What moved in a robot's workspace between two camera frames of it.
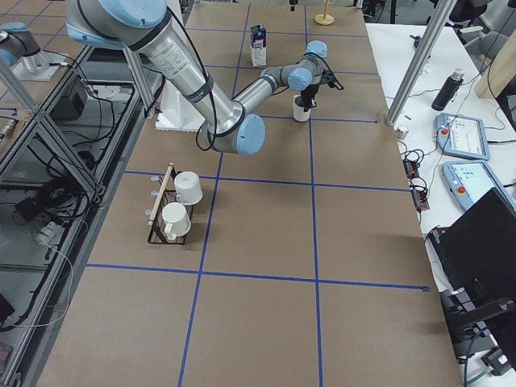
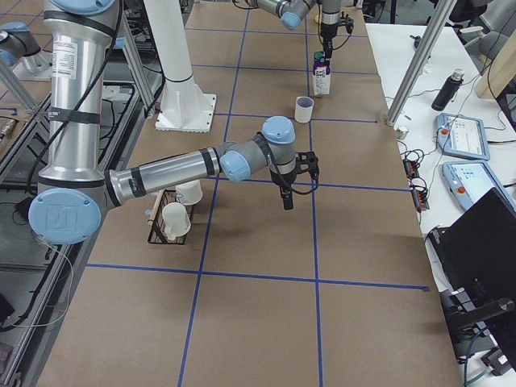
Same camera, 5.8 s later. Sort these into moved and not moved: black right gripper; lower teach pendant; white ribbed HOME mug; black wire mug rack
Moved: black right gripper
Not moved: black wire mug rack; white ribbed HOME mug; lower teach pendant
